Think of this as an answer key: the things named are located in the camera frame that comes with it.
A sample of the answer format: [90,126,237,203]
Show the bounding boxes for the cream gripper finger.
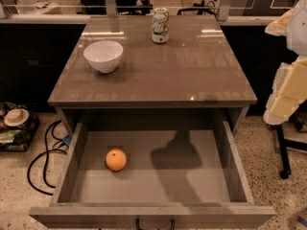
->
[265,10,293,36]
[263,56,307,126]

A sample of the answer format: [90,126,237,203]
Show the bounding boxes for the orange fruit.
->
[106,149,127,172]

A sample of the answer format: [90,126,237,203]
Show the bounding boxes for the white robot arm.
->
[263,0,307,126]

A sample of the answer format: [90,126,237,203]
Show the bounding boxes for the grey cabinet counter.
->
[48,15,257,132]

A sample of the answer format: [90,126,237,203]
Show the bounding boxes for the open grey top drawer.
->
[30,122,274,230]

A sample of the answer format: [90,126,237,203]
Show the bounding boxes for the black stand with wheel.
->
[272,112,307,179]

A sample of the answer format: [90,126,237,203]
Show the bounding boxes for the white green soda can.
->
[152,8,169,43]

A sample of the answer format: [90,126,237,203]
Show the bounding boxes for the white ceramic bowl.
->
[83,40,124,73]

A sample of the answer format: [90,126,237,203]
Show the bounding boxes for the dark box of clutter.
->
[0,103,40,151]

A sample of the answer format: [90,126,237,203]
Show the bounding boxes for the tan hat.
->
[4,108,30,127]

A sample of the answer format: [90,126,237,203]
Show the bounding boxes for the metal frame post right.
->
[217,0,231,21]

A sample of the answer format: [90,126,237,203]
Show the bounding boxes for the black floor cable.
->
[26,119,69,196]

